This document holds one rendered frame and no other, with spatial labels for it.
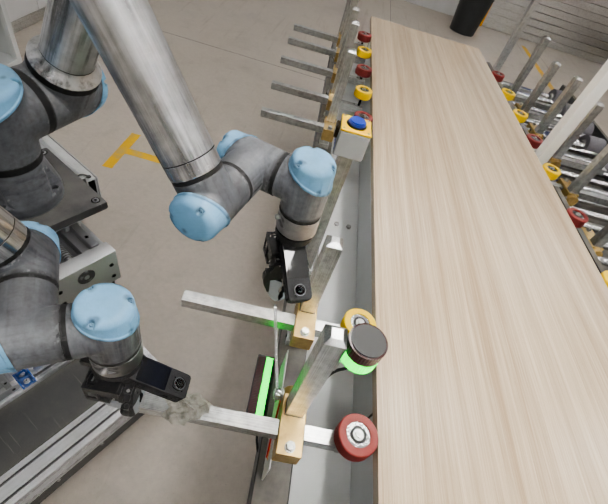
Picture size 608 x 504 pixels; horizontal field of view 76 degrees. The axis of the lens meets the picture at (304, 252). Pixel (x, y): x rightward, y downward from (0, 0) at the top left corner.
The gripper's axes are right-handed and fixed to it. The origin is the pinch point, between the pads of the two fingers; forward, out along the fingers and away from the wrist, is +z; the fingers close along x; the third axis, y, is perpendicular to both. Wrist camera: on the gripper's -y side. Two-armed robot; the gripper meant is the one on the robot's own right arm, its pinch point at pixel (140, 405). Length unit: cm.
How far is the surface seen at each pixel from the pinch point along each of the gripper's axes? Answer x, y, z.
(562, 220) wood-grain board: -89, -118, -9
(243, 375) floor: -47, -20, 82
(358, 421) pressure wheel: -2.3, -41.5, -8.5
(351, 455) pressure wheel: 3.9, -40.4, -8.2
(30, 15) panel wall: -311, 221, 78
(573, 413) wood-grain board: -14, -92, -9
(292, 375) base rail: -18.5, -30.7, 12.1
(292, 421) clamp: -1.1, -29.4, -4.8
